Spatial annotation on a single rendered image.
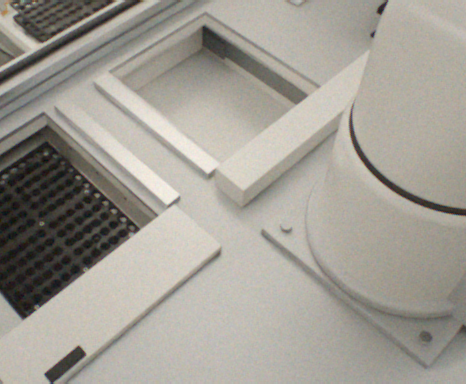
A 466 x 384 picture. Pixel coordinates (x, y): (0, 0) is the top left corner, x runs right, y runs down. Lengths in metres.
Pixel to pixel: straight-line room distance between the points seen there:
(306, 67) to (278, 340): 0.43
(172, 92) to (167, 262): 0.42
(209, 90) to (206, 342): 0.51
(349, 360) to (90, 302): 0.28
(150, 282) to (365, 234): 0.24
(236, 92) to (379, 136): 0.53
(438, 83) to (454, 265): 0.20
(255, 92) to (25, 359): 0.60
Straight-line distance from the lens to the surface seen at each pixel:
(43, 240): 0.82
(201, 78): 1.09
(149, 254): 0.73
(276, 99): 1.06
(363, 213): 0.63
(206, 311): 0.70
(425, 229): 0.60
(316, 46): 0.99
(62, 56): 0.91
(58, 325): 0.70
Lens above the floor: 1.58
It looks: 52 degrees down
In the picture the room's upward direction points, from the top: 2 degrees counter-clockwise
